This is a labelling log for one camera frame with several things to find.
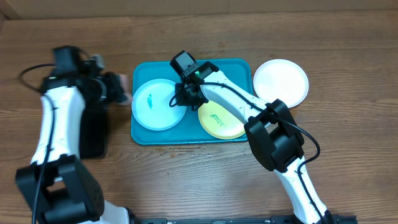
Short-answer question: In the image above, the white plate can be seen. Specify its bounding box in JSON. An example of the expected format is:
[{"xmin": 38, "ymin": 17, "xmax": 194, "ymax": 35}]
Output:
[{"xmin": 253, "ymin": 59, "xmax": 309, "ymax": 108}]

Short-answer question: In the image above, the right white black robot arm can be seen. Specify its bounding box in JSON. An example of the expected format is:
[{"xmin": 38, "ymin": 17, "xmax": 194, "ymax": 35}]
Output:
[{"xmin": 169, "ymin": 51, "xmax": 333, "ymax": 223}]

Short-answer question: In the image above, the black tray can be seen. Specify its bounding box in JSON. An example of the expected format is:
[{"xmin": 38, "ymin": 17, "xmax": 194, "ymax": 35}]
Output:
[{"xmin": 79, "ymin": 105, "xmax": 108, "ymax": 159}]

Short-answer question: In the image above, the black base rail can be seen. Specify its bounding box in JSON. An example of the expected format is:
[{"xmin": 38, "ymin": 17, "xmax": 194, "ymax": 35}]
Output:
[{"xmin": 81, "ymin": 214, "xmax": 358, "ymax": 224}]

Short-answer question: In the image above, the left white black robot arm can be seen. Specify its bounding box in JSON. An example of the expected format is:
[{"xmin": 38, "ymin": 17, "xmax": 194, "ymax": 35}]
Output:
[{"xmin": 15, "ymin": 45, "xmax": 138, "ymax": 223}]

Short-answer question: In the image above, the yellow-green plate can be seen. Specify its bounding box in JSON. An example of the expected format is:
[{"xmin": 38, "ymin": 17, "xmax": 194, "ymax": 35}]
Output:
[{"xmin": 198, "ymin": 101, "xmax": 245, "ymax": 140}]

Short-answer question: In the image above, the light blue plate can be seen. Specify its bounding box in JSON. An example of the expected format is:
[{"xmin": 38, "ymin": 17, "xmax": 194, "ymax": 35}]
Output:
[{"xmin": 132, "ymin": 78, "xmax": 187, "ymax": 131}]

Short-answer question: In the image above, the teal plastic tray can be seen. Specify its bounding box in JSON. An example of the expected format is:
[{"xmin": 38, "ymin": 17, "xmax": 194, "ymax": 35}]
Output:
[{"xmin": 131, "ymin": 58, "xmax": 254, "ymax": 145}]

